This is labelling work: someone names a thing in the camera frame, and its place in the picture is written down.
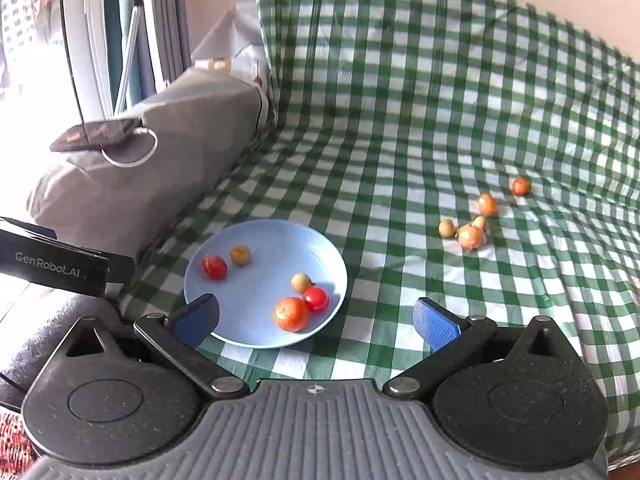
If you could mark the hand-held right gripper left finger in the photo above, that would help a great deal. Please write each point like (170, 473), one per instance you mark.
(196, 319)

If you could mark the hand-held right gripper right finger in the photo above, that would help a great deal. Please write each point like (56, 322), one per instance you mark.
(436, 329)

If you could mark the red cherry tomato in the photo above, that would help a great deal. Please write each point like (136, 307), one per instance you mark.
(214, 266)
(315, 299)

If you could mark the orange mandarin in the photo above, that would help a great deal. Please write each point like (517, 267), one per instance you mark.
(470, 236)
(486, 204)
(520, 186)
(290, 314)

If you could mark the light blue plate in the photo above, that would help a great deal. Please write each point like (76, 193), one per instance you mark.
(270, 255)

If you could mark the black power bank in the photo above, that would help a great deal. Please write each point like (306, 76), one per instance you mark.
(95, 135)

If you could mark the red patterned cloth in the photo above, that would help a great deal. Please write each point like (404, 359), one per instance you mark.
(15, 440)

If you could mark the green checkered bed sheet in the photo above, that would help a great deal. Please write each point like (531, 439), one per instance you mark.
(425, 110)

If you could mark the white window frame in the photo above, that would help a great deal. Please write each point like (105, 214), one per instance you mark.
(100, 50)

